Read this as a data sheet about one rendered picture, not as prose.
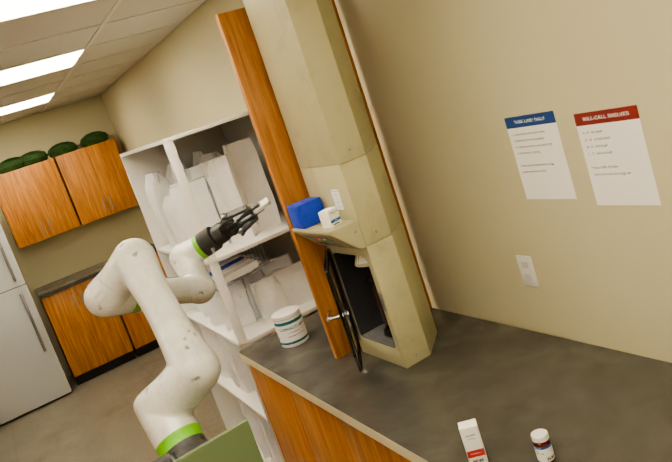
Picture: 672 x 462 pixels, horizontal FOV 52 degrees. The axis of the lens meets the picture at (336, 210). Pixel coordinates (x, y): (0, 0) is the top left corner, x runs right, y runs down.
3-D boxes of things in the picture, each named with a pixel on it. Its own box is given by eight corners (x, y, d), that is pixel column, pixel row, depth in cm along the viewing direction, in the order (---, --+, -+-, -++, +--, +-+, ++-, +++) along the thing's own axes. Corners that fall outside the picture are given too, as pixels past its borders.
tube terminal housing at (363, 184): (411, 324, 284) (353, 147, 270) (460, 338, 255) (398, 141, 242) (362, 351, 273) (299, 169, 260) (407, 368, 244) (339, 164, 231)
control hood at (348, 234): (324, 242, 265) (316, 218, 263) (366, 247, 236) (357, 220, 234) (299, 253, 260) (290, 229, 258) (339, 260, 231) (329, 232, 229)
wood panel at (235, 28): (428, 306, 297) (325, -13, 273) (432, 307, 294) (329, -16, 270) (334, 357, 276) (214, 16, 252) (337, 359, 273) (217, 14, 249)
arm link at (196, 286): (138, 268, 217) (117, 287, 221) (153, 300, 213) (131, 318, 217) (213, 265, 248) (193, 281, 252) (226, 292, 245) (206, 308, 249)
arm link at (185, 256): (158, 251, 245) (175, 254, 256) (172, 281, 241) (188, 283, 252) (189, 230, 243) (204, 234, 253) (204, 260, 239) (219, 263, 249)
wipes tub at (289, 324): (301, 332, 318) (291, 303, 315) (314, 337, 306) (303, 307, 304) (277, 345, 312) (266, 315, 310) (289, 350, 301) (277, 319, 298)
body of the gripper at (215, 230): (225, 249, 246) (245, 235, 244) (210, 238, 240) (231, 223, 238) (221, 234, 251) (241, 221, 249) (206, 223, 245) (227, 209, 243)
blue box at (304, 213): (316, 218, 262) (308, 196, 260) (327, 219, 253) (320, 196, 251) (293, 228, 258) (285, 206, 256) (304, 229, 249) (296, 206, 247)
